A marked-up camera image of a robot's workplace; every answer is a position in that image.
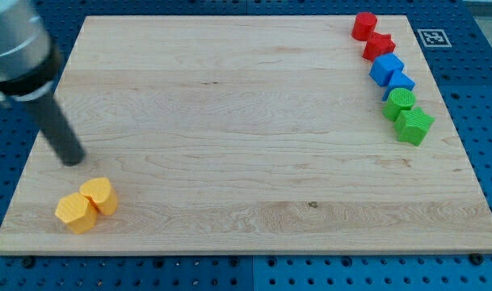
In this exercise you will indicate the red star block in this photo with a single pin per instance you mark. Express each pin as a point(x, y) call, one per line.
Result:
point(377, 45)

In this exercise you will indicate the blue triangle block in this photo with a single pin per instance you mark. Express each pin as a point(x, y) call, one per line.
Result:
point(398, 80)

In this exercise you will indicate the green cylinder block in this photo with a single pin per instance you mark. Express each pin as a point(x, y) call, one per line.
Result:
point(398, 99)

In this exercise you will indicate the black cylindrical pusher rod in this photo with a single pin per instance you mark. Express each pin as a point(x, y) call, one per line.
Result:
point(48, 116)

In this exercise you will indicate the green star block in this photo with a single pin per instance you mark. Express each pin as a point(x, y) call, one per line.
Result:
point(412, 126)

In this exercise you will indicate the wooden board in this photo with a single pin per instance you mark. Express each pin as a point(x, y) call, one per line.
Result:
point(247, 135)

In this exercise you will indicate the red cylinder block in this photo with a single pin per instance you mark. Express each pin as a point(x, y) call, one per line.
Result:
point(364, 26)

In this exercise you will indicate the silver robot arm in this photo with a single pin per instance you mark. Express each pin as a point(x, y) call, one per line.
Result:
point(29, 63)

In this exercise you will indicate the blue cube block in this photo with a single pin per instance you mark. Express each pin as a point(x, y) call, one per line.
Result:
point(383, 68)

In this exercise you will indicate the yellow heart block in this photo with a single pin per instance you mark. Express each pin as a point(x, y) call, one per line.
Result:
point(101, 193)

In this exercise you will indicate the yellow hexagon block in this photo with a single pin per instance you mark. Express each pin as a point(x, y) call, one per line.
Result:
point(76, 212)

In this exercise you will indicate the white fiducial marker tag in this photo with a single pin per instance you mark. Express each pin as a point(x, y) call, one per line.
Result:
point(434, 38)

